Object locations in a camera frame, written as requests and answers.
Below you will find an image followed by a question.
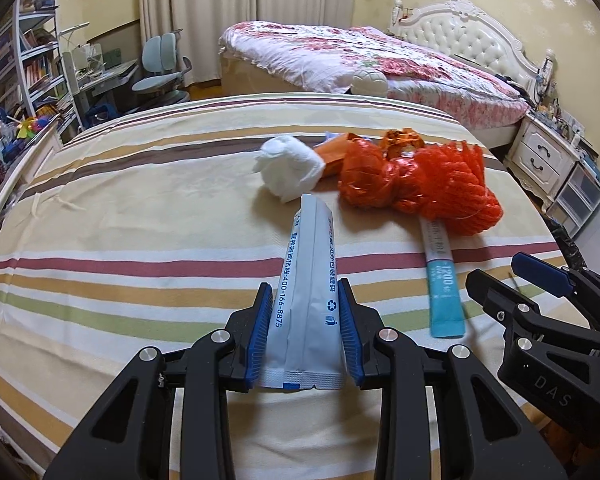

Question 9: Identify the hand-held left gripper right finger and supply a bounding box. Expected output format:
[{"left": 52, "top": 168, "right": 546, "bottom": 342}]
[{"left": 337, "top": 277, "right": 568, "bottom": 480}]

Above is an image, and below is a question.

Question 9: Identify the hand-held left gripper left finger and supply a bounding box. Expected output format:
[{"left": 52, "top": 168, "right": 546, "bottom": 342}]
[{"left": 45, "top": 282, "right": 276, "bottom": 480}]

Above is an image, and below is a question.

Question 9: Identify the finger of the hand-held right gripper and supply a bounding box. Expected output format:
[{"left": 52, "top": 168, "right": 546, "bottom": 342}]
[
  {"left": 464, "top": 268, "right": 600, "bottom": 362},
  {"left": 511, "top": 252, "right": 600, "bottom": 334}
]

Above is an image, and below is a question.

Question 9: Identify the bin with black bag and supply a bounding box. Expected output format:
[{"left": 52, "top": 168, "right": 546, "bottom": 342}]
[{"left": 545, "top": 210, "right": 588, "bottom": 271}]

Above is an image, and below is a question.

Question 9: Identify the teal stick packet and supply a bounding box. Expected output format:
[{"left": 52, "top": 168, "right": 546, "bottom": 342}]
[{"left": 419, "top": 215, "right": 467, "bottom": 338}]

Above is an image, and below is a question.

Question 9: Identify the grey white sachet packet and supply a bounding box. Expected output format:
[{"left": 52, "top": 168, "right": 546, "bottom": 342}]
[{"left": 257, "top": 193, "right": 346, "bottom": 392}]

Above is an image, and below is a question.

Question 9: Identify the orange foam fruit net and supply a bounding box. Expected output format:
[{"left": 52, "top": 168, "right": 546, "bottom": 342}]
[{"left": 390, "top": 141, "right": 503, "bottom": 237}]

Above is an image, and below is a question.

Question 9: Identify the orange plastic bag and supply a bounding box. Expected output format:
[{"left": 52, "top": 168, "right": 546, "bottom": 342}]
[{"left": 337, "top": 140, "right": 406, "bottom": 208}]

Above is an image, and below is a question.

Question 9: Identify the white tissue ball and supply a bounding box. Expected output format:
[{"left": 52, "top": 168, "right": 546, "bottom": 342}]
[{"left": 254, "top": 135, "right": 327, "bottom": 204}]

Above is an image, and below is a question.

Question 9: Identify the orange paper wrapper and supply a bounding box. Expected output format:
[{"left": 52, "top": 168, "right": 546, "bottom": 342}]
[{"left": 314, "top": 134, "right": 361, "bottom": 176}]

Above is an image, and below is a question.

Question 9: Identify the orange foil wrapper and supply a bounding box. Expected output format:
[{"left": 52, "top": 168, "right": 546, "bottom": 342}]
[{"left": 382, "top": 127, "right": 426, "bottom": 161}]

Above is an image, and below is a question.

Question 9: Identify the clear plastic drawer unit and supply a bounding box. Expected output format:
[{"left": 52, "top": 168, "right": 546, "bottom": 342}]
[{"left": 550, "top": 157, "right": 600, "bottom": 238}]

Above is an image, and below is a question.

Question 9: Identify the white nightstand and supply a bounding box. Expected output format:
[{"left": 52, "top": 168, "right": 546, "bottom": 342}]
[{"left": 502, "top": 112, "right": 581, "bottom": 211}]

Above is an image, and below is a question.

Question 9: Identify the white tufted headboard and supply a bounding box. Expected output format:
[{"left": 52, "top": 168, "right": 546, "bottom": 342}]
[{"left": 387, "top": 0, "right": 541, "bottom": 81}]

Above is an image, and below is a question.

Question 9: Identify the bed with floral cover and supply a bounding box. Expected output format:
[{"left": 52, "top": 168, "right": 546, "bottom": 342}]
[
  {"left": 219, "top": 50, "right": 523, "bottom": 151},
  {"left": 219, "top": 21, "right": 531, "bottom": 128}
]

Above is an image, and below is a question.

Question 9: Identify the white bed footboard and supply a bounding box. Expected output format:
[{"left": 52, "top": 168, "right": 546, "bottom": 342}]
[{"left": 0, "top": 120, "right": 63, "bottom": 241}]

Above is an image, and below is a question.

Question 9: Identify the light blue desk chair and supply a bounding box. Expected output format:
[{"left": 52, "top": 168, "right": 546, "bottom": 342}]
[{"left": 130, "top": 30, "right": 193, "bottom": 111}]

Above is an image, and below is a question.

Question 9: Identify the grey study desk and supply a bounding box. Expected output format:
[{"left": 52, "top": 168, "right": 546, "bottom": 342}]
[{"left": 62, "top": 57, "right": 141, "bottom": 126}]

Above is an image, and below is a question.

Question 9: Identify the colourful toy pile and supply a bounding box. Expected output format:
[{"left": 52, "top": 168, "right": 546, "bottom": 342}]
[{"left": 0, "top": 110, "right": 61, "bottom": 153}]

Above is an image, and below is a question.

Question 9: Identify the beige curtain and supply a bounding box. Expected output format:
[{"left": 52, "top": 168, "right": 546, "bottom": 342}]
[{"left": 139, "top": 0, "right": 357, "bottom": 96}]

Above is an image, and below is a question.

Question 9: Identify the white bookshelf with books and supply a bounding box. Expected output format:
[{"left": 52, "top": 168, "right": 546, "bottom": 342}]
[{"left": 0, "top": 0, "right": 83, "bottom": 141}]

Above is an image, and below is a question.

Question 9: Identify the white desk lamp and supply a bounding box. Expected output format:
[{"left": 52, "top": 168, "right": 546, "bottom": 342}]
[{"left": 59, "top": 21, "right": 92, "bottom": 61}]

